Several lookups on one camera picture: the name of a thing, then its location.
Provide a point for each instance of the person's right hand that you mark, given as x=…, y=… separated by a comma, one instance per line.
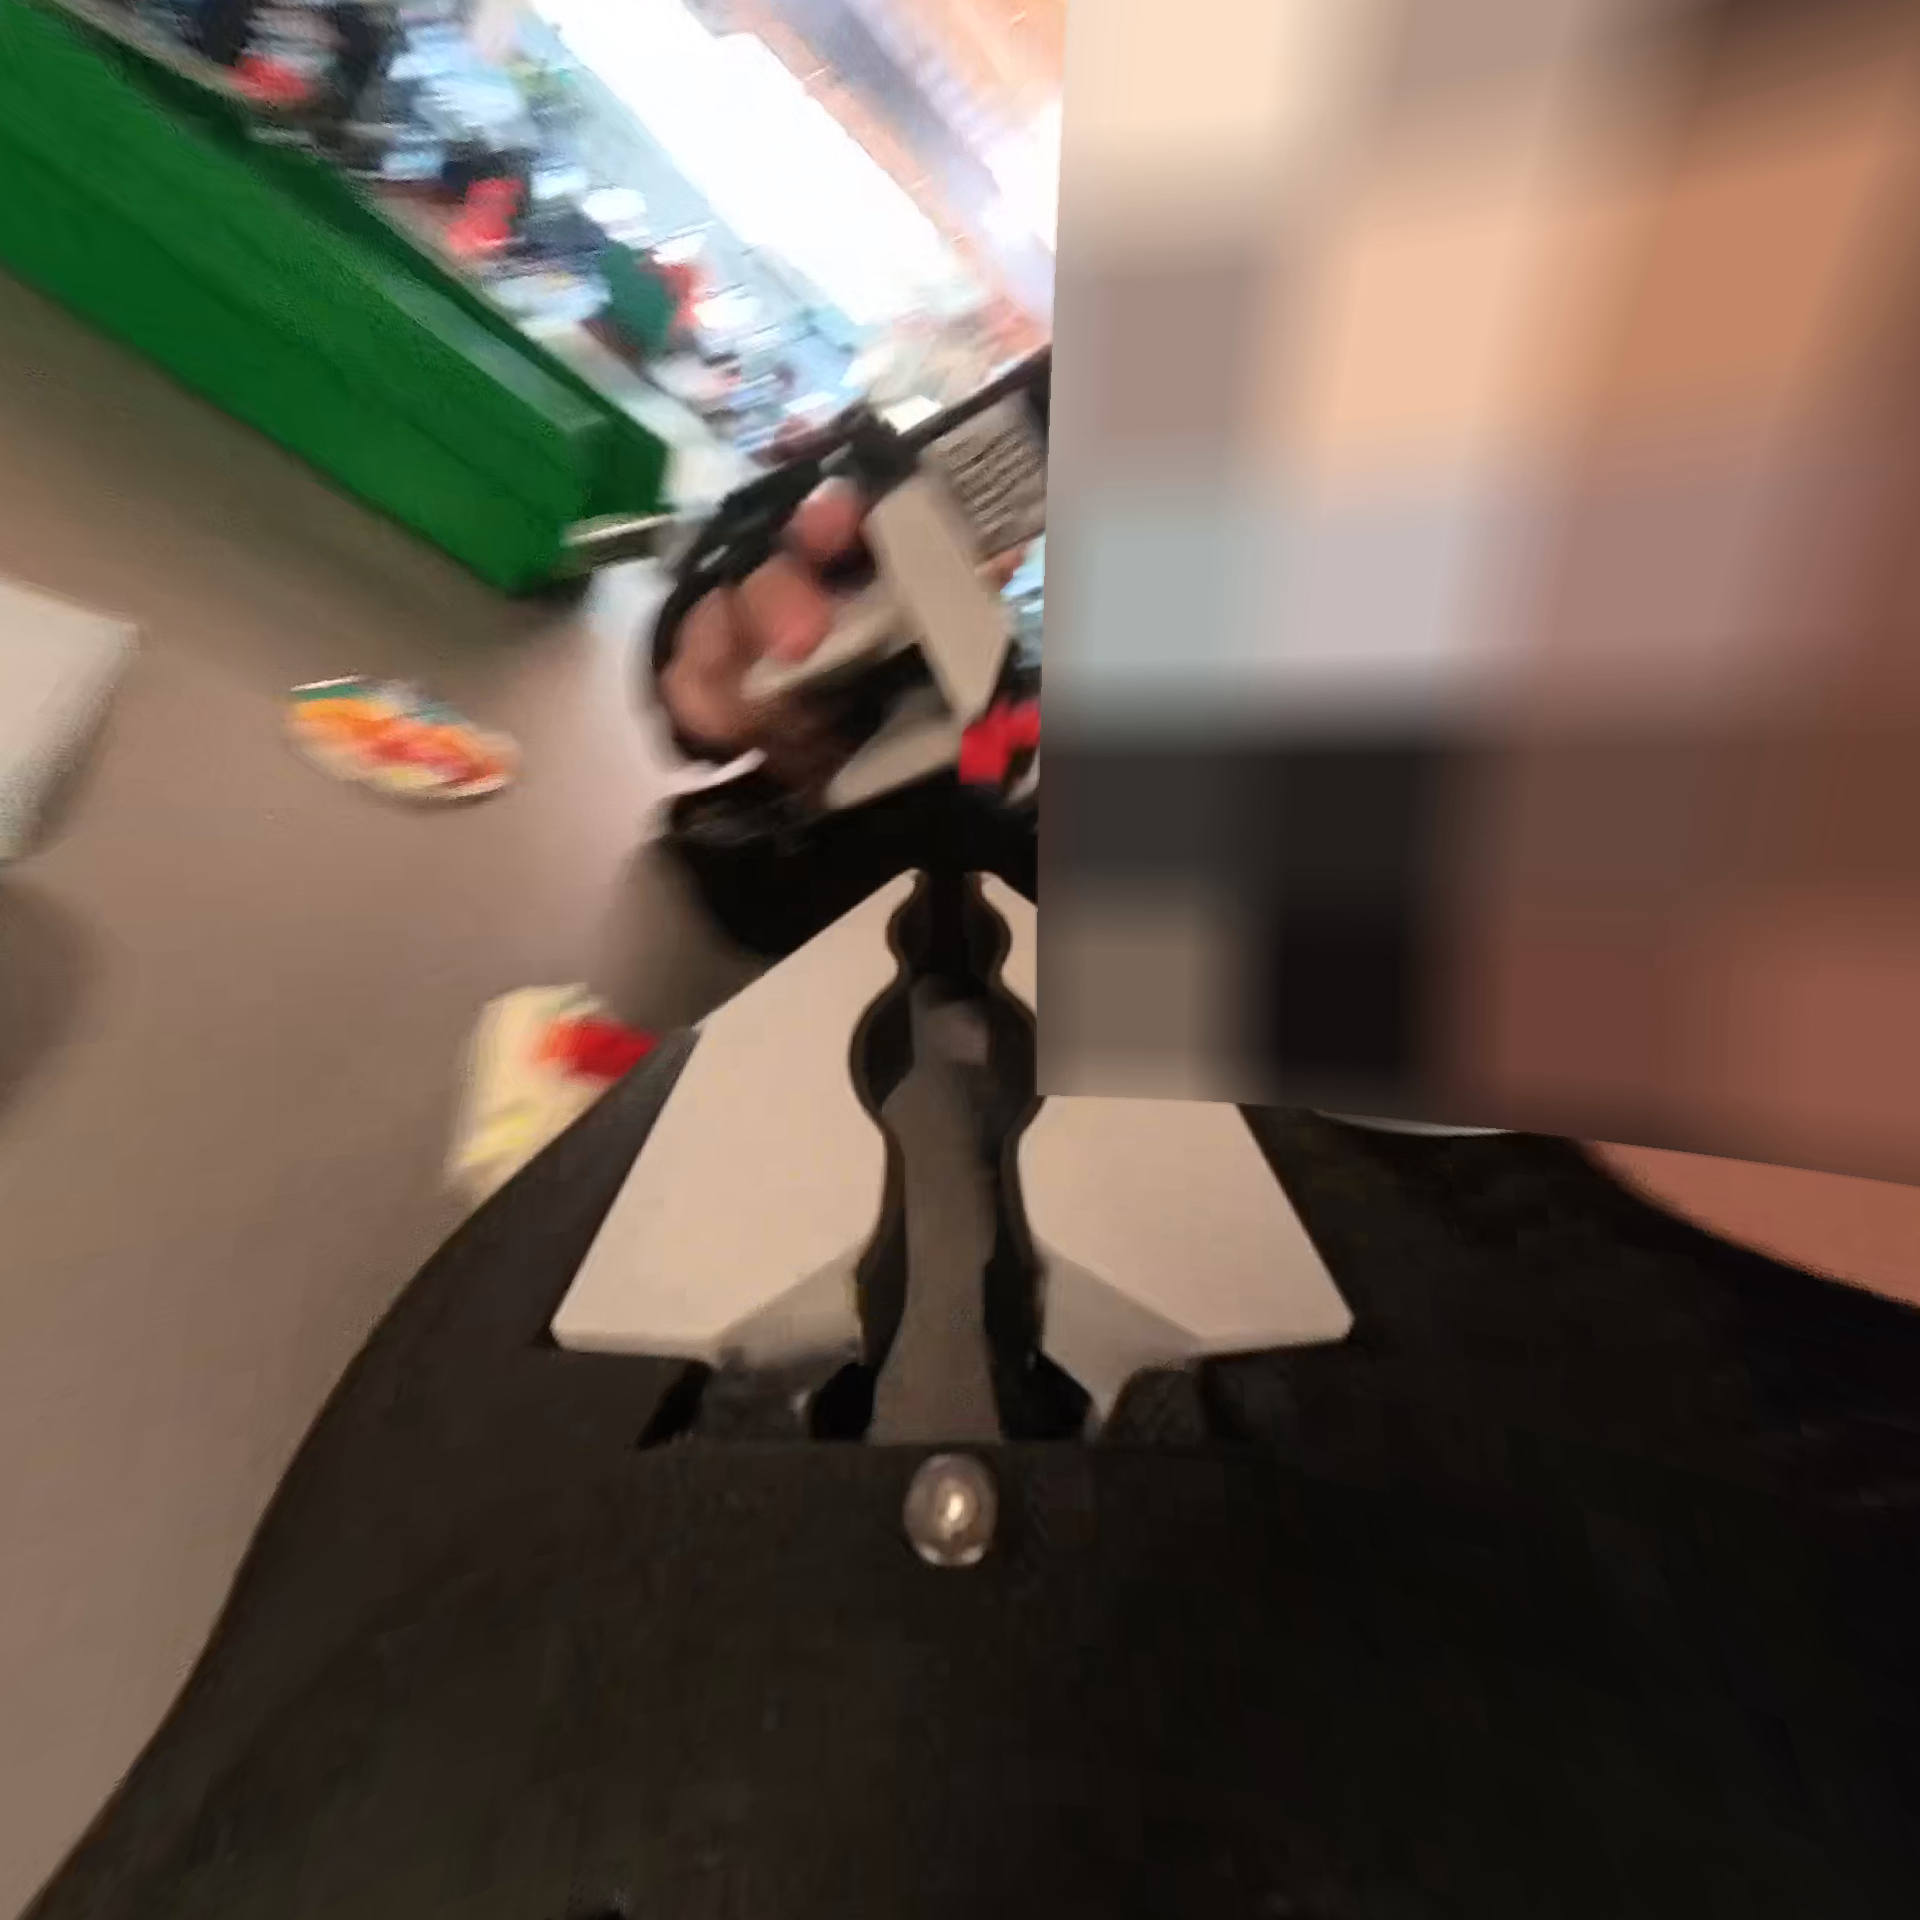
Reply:
x=734, y=676

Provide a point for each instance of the green plastic bin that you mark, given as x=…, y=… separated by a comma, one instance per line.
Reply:
x=300, y=300

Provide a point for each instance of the white paper sheet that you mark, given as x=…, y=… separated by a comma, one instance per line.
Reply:
x=52, y=706

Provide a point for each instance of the yellow and red packet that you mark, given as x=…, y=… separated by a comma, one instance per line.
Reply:
x=556, y=1060

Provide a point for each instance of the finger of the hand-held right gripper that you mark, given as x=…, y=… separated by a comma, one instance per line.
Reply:
x=938, y=599
x=900, y=765

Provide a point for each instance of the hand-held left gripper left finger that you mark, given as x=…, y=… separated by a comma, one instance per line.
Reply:
x=720, y=1202

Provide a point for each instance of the colourful round plastic bag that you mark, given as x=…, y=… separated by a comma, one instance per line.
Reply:
x=398, y=740

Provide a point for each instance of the red lego piece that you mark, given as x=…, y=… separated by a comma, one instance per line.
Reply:
x=996, y=744

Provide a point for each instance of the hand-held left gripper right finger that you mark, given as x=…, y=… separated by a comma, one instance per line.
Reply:
x=1184, y=1231

